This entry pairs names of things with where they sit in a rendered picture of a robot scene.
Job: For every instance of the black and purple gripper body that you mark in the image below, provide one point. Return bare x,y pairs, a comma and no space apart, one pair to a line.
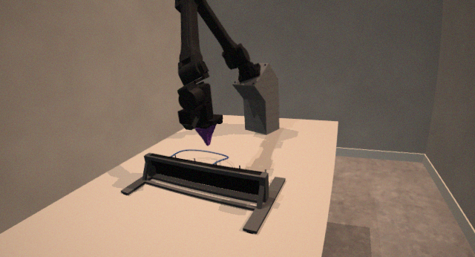
217,119

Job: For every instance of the black patch panel rack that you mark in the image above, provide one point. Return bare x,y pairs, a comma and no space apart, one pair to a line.
245,188

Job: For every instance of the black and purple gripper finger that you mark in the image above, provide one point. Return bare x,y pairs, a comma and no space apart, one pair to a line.
198,130
208,134

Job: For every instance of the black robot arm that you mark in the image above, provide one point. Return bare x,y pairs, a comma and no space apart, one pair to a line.
193,95

